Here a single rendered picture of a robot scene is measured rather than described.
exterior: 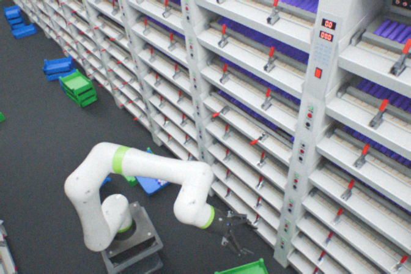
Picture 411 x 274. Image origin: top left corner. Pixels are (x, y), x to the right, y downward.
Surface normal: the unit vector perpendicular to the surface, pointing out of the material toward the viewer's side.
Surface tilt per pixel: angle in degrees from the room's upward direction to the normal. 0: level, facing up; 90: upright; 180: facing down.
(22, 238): 0
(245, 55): 19
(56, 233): 0
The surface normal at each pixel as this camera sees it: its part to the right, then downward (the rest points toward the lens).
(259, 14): -0.32, -0.51
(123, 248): 0.00, -0.73
